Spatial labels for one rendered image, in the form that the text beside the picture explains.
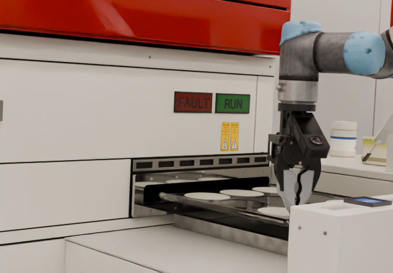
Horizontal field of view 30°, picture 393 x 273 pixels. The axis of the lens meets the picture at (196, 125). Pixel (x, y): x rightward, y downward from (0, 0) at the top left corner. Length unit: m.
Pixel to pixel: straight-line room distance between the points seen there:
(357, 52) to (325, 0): 3.19
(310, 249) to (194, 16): 0.69
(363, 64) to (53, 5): 0.58
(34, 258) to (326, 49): 0.69
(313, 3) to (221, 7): 2.74
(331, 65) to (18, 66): 0.58
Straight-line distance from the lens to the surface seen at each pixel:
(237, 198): 1.59
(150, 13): 1.55
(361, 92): 4.81
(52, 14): 1.41
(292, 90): 1.37
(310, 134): 1.34
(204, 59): 1.72
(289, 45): 1.38
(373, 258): 1.18
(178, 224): 1.65
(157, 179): 1.63
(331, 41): 1.34
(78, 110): 1.50
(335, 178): 1.77
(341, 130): 2.02
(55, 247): 1.52
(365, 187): 1.73
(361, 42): 1.32
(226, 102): 1.77
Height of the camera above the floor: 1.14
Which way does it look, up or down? 3 degrees down
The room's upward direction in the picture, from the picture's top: 3 degrees clockwise
